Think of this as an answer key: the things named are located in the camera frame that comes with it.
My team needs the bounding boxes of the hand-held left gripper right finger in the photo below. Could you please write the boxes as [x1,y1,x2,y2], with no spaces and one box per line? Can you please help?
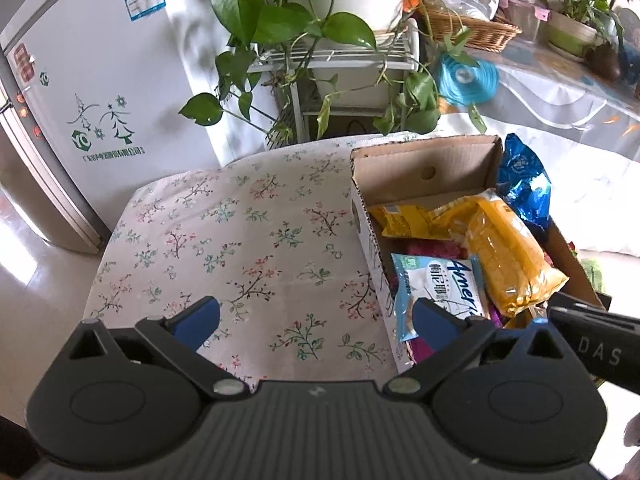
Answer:
[382,296,573,401]

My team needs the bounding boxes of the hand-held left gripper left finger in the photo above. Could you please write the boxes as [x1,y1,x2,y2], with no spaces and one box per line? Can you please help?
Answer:
[65,295,249,401]

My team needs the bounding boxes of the light blue snack packet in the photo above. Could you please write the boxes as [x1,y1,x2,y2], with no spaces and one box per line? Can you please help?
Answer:
[390,253,492,343]

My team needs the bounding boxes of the pink snack packet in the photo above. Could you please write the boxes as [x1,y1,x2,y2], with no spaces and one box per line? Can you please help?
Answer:
[395,236,468,365]

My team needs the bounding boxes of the large orange snack packet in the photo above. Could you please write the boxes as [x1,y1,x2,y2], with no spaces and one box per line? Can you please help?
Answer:
[432,188,570,318]

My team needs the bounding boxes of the small yellow snack packet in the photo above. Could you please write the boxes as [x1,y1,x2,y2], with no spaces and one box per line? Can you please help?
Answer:
[369,203,451,240]

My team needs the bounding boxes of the cardboard box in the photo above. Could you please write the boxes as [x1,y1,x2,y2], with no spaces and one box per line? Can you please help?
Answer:
[349,135,612,376]

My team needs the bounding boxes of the blue foil snack packet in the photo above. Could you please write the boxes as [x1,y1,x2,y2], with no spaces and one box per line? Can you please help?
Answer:
[496,132,552,233]

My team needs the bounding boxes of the floral tablecloth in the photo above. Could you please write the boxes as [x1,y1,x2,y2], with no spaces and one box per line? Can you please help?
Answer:
[82,131,436,396]

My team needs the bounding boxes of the white metal plant stand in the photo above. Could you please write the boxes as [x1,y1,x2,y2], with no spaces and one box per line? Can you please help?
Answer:
[247,19,422,143]

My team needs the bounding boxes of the teal ribbon roll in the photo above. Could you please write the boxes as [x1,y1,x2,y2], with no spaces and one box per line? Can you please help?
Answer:
[439,55,500,107]

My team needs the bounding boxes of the white refrigerator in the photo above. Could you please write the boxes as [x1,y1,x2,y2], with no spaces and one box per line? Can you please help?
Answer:
[0,0,223,256]

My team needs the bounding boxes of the dark brown pot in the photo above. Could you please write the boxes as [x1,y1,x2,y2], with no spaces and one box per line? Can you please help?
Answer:
[585,42,623,81]

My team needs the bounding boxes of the wicker basket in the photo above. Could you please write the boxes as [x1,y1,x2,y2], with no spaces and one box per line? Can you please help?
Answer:
[420,2,523,53]

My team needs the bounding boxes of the potted plant green-rim pot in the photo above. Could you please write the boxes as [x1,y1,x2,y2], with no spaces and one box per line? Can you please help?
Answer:
[545,0,626,58]

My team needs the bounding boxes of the pothos plant in white pot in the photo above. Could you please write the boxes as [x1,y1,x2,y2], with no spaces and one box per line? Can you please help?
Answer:
[179,0,488,143]

